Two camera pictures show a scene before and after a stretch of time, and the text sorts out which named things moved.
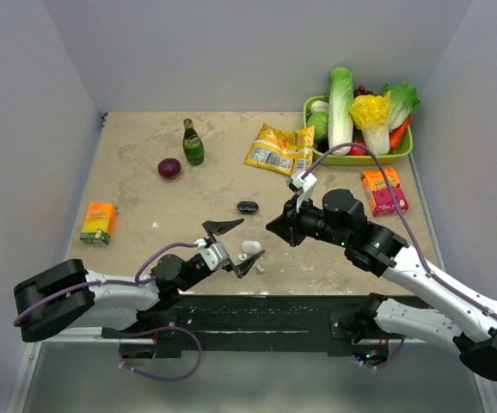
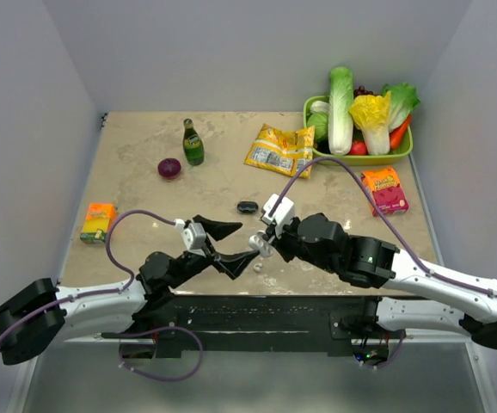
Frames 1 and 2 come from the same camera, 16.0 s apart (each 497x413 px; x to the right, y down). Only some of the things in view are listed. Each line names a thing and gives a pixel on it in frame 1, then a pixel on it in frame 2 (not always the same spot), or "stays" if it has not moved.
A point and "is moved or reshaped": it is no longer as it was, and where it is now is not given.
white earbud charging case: [251, 247] is moved or reshaped
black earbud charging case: [248, 206] stays
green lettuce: [403, 100] stays
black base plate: [251, 325] stays
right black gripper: [287, 224] → [280, 243]
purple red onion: [169, 168] stays
